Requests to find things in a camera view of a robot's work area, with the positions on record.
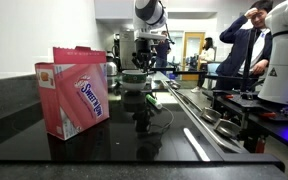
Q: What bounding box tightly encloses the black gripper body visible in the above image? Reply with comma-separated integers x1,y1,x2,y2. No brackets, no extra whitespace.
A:
132,38,154,72

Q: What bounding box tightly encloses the white green mug cup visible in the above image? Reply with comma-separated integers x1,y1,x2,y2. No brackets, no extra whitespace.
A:
122,70,147,90

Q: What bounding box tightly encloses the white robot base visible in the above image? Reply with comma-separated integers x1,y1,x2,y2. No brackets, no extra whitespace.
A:
258,0,288,105

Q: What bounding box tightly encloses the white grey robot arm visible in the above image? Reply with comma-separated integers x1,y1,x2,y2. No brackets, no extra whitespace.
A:
132,0,168,72

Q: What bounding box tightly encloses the person in dark clothes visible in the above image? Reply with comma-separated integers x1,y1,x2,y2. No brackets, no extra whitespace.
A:
154,39,171,69

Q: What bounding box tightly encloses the stainless steel kettle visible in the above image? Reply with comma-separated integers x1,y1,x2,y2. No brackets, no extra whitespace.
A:
106,52,118,76

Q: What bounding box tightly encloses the white green marker pen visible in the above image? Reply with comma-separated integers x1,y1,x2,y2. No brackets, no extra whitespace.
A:
146,94,163,110

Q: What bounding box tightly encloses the person in white top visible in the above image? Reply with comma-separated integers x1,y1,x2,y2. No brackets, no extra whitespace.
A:
191,37,215,93

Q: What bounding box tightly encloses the stainless steel stove control panel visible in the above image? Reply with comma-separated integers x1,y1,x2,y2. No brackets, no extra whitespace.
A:
162,80,247,153

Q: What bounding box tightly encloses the pink Sweet'N Low box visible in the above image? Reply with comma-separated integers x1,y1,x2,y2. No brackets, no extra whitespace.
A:
35,46,109,140

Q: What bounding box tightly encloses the silver stove knob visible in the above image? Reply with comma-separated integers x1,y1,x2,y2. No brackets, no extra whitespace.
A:
201,107,221,124
214,119,240,138

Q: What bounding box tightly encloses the person in navy jacket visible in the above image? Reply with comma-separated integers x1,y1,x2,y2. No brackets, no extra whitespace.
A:
215,0,273,91

